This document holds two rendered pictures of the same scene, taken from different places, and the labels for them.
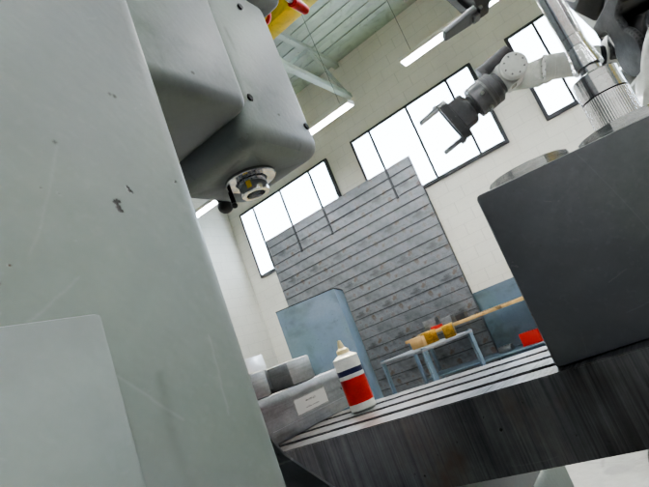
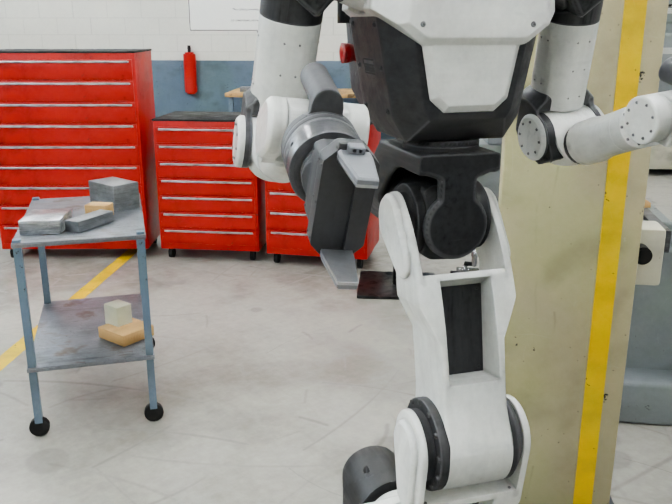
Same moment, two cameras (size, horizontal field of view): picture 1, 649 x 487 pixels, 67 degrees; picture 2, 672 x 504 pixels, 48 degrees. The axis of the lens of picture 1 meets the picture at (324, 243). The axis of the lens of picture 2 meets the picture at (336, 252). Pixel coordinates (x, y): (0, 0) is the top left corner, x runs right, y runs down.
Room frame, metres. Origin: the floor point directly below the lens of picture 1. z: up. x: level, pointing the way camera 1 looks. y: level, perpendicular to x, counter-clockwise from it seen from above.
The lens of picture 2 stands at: (1.59, 0.21, 1.63)
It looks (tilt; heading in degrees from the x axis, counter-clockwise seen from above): 17 degrees down; 244
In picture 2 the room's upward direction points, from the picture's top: straight up
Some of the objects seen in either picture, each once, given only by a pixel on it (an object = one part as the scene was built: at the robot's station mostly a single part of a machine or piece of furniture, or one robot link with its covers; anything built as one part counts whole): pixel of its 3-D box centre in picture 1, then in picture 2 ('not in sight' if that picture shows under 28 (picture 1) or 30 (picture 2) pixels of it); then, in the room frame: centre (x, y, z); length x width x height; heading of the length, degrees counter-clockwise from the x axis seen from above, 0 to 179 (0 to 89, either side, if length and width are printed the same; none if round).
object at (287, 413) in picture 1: (267, 405); not in sight; (0.86, 0.19, 0.96); 0.35 x 0.15 x 0.11; 147
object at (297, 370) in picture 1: (270, 381); not in sight; (0.89, 0.18, 0.99); 0.15 x 0.06 x 0.04; 57
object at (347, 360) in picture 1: (351, 374); not in sight; (0.79, 0.03, 0.96); 0.04 x 0.04 x 0.11
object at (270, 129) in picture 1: (218, 96); not in sight; (0.76, 0.08, 1.47); 0.21 x 0.19 x 0.32; 59
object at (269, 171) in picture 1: (250, 179); not in sight; (0.76, 0.07, 1.31); 0.09 x 0.09 x 0.01
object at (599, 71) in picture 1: (595, 79); not in sight; (0.50, -0.34, 1.16); 0.05 x 0.05 x 0.01
